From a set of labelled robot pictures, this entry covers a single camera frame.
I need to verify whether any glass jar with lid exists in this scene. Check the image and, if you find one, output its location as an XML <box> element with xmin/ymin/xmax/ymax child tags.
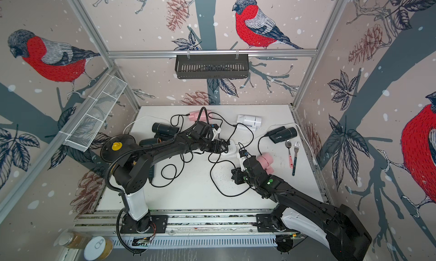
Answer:
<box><xmin>54</xmin><ymin>230</ymin><xmax>92</xmax><ymax>249</ymax></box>

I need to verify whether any dark green small hair dryer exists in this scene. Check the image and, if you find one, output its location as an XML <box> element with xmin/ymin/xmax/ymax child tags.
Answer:
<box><xmin>152</xmin><ymin>123</ymin><xmax>179</xmax><ymax>141</ymax></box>

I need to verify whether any black cord of white dryer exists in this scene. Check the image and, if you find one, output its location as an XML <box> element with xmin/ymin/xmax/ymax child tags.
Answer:
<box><xmin>209</xmin><ymin>112</ymin><xmax>239</xmax><ymax>149</ymax></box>

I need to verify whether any yellow pot with glass lid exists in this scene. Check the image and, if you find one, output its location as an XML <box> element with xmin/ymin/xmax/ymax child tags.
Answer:
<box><xmin>101</xmin><ymin>134</ymin><xmax>139</xmax><ymax>162</ymax></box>

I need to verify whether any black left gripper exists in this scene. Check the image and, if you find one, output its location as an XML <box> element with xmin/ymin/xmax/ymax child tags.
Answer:
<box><xmin>199</xmin><ymin>139</ymin><xmax>230</xmax><ymax>154</ymax></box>

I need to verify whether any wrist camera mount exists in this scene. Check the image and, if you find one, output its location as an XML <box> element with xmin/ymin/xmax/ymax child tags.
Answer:
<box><xmin>211</xmin><ymin>124</ymin><xmax>221</xmax><ymax>141</ymax></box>
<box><xmin>237</xmin><ymin>148</ymin><xmax>250</xmax><ymax>172</ymax></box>

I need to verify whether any white folding hair dryer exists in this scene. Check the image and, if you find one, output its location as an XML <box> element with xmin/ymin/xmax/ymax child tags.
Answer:
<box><xmin>237</xmin><ymin>115</ymin><xmax>262</xmax><ymax>132</ymax></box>

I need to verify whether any pink folding hair dryer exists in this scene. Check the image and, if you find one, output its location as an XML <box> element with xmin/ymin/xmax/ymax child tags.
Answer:
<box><xmin>188</xmin><ymin>110</ymin><xmax>207</xmax><ymax>122</ymax></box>

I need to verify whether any green copper long hair dryer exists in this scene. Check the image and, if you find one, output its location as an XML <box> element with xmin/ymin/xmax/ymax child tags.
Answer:
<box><xmin>139</xmin><ymin>138</ymin><xmax>160</xmax><ymax>146</ymax></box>

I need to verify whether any silver spoon pink handle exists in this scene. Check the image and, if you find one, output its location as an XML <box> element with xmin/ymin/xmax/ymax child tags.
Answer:
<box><xmin>285</xmin><ymin>140</ymin><xmax>294</xmax><ymax>169</ymax></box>

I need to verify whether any white power strip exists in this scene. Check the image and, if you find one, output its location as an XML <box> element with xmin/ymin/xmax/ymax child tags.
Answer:
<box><xmin>226</xmin><ymin>141</ymin><xmax>237</xmax><ymax>156</ymax></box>

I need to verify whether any white lidded tin can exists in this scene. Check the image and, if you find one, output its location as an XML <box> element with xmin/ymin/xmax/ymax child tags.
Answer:
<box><xmin>84</xmin><ymin>236</ymin><xmax>114</xmax><ymax>261</ymax></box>

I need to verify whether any silver fork dark handle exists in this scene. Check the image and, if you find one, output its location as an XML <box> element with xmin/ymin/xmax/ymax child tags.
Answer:
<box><xmin>292</xmin><ymin>141</ymin><xmax>300</xmax><ymax>176</ymax></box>

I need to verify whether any black hanging wall basket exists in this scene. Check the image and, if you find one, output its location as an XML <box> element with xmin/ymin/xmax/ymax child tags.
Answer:
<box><xmin>175</xmin><ymin>54</ymin><xmax>249</xmax><ymax>79</ymax></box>

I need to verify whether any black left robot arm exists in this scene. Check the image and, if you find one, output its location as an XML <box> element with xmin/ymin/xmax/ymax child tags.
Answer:
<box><xmin>101</xmin><ymin>107</ymin><xmax>229</xmax><ymax>222</ymax></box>

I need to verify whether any black cord of long dryer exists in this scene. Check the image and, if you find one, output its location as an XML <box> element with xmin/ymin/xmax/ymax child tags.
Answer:
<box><xmin>149</xmin><ymin>151</ymin><xmax>195</xmax><ymax>188</ymax></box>

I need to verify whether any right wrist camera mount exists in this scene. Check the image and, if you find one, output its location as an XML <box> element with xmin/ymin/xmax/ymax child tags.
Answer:
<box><xmin>237</xmin><ymin>148</ymin><xmax>250</xmax><ymax>172</ymax></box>

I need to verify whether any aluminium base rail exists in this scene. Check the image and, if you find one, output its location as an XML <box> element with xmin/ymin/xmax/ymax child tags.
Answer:
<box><xmin>73</xmin><ymin>208</ymin><xmax>345</xmax><ymax>250</ymax></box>

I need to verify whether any dark green folding hair dryer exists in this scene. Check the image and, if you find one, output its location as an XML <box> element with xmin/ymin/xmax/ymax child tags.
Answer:
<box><xmin>265</xmin><ymin>126</ymin><xmax>297</xmax><ymax>144</ymax></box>

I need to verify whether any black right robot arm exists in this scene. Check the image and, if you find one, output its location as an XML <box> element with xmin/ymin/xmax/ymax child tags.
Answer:
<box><xmin>232</xmin><ymin>156</ymin><xmax>372</xmax><ymax>261</ymax></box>

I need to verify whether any white wire basket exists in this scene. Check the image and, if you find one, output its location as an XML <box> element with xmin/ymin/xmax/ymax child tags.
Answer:
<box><xmin>63</xmin><ymin>74</ymin><xmax>127</xmax><ymax>152</ymax></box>

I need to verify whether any black cord of pink dryer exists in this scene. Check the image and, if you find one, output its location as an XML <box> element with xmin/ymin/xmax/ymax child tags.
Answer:
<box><xmin>170</xmin><ymin>113</ymin><xmax>191</xmax><ymax>139</ymax></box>

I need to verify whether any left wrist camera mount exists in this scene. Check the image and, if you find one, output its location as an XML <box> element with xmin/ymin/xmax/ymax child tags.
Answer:
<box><xmin>211</xmin><ymin>124</ymin><xmax>221</xmax><ymax>141</ymax></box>

